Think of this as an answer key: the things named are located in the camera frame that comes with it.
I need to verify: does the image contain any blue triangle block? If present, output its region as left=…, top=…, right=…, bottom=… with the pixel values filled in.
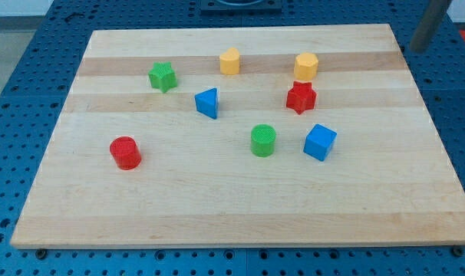
left=194, top=87, right=219, bottom=120

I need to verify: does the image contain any green cylinder block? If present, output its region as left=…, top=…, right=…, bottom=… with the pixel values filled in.
left=250, top=124, right=276, bottom=157

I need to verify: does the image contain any wooden board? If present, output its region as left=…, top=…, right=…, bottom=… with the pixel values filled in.
left=11, top=24, right=465, bottom=249

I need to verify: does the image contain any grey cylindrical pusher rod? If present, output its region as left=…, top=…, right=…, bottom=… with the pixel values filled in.
left=409, top=0, right=453, bottom=54

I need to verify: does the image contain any red star block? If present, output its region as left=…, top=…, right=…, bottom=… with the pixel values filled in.
left=286, top=81, right=317, bottom=115

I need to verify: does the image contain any green star block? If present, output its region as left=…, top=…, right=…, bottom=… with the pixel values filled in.
left=148, top=62, right=177, bottom=93

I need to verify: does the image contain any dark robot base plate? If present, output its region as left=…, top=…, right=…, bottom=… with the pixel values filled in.
left=198, top=0, right=282, bottom=14

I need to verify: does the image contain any red cylinder block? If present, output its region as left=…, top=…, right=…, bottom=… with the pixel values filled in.
left=109, top=136, right=142, bottom=170

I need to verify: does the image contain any blue cube block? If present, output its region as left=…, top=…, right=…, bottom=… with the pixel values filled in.
left=303, top=124, right=337, bottom=162

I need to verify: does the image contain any yellow hexagon block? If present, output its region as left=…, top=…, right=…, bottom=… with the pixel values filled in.
left=294, top=52, right=318, bottom=81

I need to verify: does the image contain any yellow heart block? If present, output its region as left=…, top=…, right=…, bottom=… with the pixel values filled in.
left=219, top=48, right=240, bottom=75

